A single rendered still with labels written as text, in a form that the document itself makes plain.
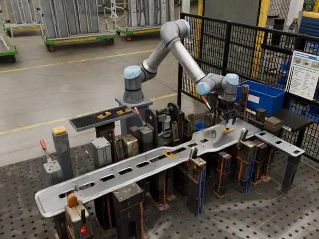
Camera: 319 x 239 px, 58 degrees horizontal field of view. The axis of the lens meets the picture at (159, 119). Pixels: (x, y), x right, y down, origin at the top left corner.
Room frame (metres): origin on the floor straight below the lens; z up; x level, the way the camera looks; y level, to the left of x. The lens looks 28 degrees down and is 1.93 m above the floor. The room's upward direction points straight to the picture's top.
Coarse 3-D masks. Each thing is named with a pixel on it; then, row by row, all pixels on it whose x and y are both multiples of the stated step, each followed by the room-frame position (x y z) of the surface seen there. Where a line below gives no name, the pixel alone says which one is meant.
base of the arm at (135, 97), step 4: (140, 88) 1.86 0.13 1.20; (124, 92) 1.86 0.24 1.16; (128, 92) 1.84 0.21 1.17; (132, 92) 1.83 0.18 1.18; (136, 92) 1.83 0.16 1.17; (140, 92) 1.85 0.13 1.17; (124, 96) 1.85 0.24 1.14; (128, 96) 1.83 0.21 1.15; (132, 96) 1.82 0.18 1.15; (136, 96) 1.83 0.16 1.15; (140, 96) 1.84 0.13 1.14; (124, 100) 1.84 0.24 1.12; (128, 100) 1.82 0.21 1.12; (132, 100) 1.82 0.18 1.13; (136, 100) 1.82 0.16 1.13; (140, 100) 1.83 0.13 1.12
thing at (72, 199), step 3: (69, 195) 0.90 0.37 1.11; (72, 195) 0.90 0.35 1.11; (75, 195) 0.91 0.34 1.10; (69, 198) 0.89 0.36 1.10; (72, 198) 0.89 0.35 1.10; (75, 198) 0.90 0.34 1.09; (69, 201) 0.89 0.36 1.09; (72, 201) 0.89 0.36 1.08; (75, 201) 0.90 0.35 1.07; (69, 204) 0.89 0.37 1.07; (72, 204) 0.90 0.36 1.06; (75, 204) 0.91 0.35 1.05; (69, 207) 0.89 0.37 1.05
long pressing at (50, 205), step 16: (208, 128) 1.64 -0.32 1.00; (224, 128) 1.65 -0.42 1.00; (240, 128) 1.65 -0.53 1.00; (256, 128) 1.65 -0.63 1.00; (208, 144) 1.45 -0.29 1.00; (224, 144) 1.45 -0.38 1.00; (128, 160) 1.29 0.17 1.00; (144, 160) 1.29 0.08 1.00; (160, 160) 1.29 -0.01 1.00; (176, 160) 1.29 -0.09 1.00; (80, 176) 1.15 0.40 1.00; (96, 176) 1.16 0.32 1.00; (128, 176) 1.16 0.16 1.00; (144, 176) 1.16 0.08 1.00; (48, 192) 1.04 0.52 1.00; (64, 192) 1.04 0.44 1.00; (80, 192) 1.04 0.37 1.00; (96, 192) 1.04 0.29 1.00; (48, 208) 0.94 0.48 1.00; (64, 208) 0.94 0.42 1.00
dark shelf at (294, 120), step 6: (216, 90) 2.24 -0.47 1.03; (222, 90) 2.24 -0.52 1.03; (222, 96) 2.11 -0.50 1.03; (246, 108) 1.90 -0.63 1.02; (252, 108) 1.89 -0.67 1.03; (282, 108) 1.89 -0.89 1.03; (270, 114) 1.79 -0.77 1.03; (276, 114) 1.79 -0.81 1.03; (282, 114) 1.79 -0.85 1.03; (288, 114) 1.79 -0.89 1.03; (294, 114) 1.79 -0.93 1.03; (282, 120) 1.70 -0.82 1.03; (288, 120) 1.70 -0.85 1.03; (294, 120) 1.70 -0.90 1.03; (300, 120) 1.70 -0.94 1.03; (306, 120) 1.70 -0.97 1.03; (312, 120) 1.70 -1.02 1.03; (282, 126) 1.65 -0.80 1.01; (288, 126) 1.62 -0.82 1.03; (294, 126) 1.62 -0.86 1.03; (300, 126) 1.62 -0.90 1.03; (306, 126) 1.66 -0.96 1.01; (294, 132) 1.59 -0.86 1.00
